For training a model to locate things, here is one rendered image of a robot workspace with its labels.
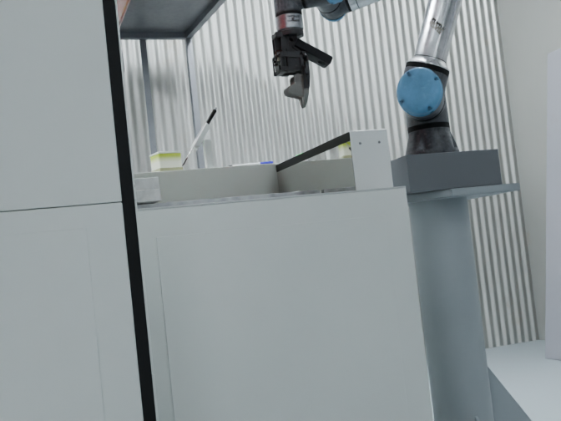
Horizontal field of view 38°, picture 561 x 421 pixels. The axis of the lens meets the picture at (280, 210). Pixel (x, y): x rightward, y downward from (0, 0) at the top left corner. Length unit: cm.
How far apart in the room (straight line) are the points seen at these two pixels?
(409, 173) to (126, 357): 96
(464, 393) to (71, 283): 120
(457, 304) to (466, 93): 309
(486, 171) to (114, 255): 112
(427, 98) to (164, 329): 92
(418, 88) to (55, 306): 113
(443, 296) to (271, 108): 260
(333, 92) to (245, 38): 60
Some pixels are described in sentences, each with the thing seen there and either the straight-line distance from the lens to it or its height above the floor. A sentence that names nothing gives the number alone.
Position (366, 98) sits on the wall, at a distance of 485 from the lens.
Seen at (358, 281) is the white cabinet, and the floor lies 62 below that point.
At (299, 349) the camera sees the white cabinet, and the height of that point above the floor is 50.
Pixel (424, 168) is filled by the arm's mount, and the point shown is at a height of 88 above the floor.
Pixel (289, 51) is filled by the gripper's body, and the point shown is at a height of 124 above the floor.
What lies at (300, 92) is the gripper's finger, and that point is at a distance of 223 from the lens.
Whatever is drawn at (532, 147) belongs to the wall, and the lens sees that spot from 517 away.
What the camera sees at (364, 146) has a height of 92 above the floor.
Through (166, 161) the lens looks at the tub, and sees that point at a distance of 236.
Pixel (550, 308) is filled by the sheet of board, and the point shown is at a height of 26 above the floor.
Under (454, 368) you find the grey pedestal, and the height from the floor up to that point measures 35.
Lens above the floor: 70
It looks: 3 degrees up
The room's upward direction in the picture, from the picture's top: 6 degrees counter-clockwise
